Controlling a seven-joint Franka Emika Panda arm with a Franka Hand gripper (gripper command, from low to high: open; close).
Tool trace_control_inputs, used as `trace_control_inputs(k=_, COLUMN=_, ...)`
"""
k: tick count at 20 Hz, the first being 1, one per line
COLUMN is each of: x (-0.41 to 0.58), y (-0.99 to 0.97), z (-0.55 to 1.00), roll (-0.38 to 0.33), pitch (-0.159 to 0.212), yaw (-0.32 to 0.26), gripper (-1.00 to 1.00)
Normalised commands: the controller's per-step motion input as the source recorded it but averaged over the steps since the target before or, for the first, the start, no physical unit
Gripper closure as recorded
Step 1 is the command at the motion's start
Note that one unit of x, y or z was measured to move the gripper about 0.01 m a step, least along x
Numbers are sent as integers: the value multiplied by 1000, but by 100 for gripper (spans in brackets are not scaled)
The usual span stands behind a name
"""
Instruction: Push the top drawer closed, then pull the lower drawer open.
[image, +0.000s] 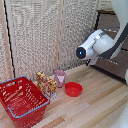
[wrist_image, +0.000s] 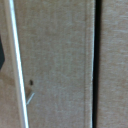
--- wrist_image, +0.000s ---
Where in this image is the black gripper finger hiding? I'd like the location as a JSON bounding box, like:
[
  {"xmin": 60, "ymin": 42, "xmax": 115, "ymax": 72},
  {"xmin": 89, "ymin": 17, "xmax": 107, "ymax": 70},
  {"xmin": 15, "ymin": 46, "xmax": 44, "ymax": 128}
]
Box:
[{"xmin": 0, "ymin": 35, "xmax": 6, "ymax": 73}]

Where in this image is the silver drawer handle bar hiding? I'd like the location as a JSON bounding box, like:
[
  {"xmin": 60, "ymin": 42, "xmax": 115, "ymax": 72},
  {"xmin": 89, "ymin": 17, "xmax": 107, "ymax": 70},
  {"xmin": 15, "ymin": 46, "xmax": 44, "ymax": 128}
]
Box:
[{"xmin": 7, "ymin": 0, "xmax": 36, "ymax": 128}]

